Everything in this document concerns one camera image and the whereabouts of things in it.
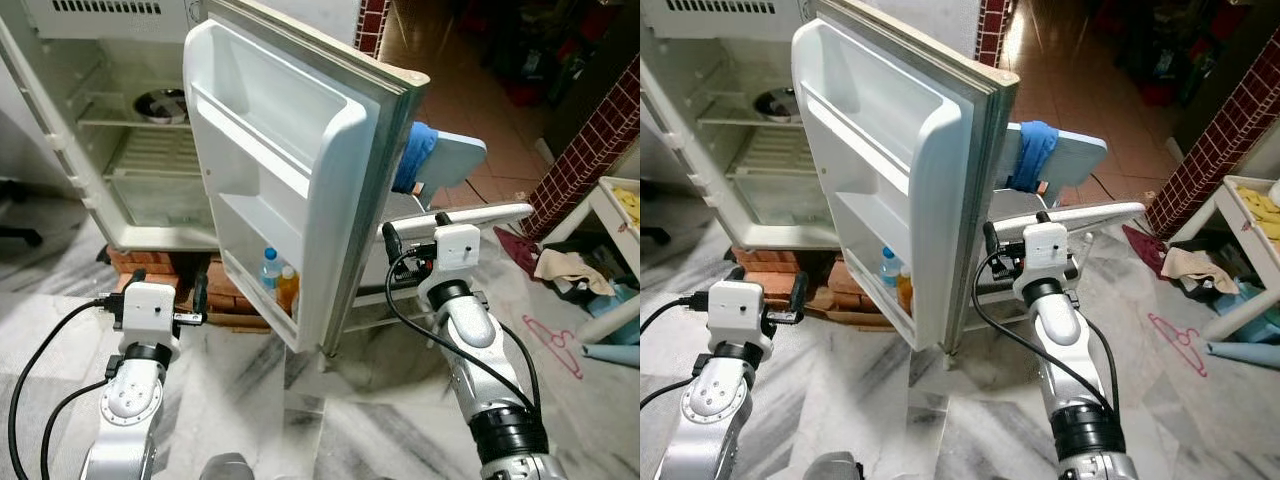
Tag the white fridge door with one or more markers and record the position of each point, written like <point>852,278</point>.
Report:
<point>905,170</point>
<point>300,170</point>

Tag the clear fridge crisper drawer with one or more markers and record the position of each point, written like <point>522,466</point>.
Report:
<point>775,200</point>
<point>160,200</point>

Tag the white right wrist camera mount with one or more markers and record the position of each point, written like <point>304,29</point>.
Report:
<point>1047,255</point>
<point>458,255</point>

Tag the light blue plastic basket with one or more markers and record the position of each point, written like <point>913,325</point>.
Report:
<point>625,300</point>
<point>1258,298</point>

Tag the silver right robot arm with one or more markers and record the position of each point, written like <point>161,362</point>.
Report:
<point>1062,335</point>
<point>470,335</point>

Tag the small light blue plastic table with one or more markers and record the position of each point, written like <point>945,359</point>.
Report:
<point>455,160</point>
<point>1080,158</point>

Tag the white open fridge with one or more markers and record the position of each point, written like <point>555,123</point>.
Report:
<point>710,150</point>
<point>90,150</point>

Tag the black chair base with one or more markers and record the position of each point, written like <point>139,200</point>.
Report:
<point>18,235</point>

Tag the blue cloth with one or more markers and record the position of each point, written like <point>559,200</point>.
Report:
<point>413,155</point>
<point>1032,155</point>

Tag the steel bowl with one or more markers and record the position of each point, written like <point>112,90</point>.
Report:
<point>162,103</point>
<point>775,103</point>

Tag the orange juice bottle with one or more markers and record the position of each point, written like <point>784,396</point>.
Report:
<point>906,290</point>
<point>288,290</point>

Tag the grey robot torso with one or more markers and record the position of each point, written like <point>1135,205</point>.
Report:
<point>228,468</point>
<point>835,468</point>

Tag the yellow bundle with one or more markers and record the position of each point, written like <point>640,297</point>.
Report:
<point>1262,212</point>
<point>628,205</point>

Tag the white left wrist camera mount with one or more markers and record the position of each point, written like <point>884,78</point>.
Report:
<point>150,308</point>
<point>737,308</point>

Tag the grey blue tube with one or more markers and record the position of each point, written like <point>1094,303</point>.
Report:
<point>1240,354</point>
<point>612,355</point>

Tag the red clothes hanger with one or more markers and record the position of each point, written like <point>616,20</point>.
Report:
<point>556,345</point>
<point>1180,343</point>

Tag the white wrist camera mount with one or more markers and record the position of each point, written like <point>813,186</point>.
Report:
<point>458,255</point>
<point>1047,255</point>
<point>737,308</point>
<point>150,308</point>

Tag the clear bottle with blue cap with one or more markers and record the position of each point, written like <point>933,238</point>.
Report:
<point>888,270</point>
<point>270,272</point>

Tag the beige cloth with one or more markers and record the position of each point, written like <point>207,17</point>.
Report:
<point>1190,267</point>
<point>565,268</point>

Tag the maroon cloth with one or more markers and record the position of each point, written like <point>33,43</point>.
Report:
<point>1142,245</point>
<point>515,248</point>

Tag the red bricks under fridge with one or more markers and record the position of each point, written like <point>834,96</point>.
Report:
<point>230,300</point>
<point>790,275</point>

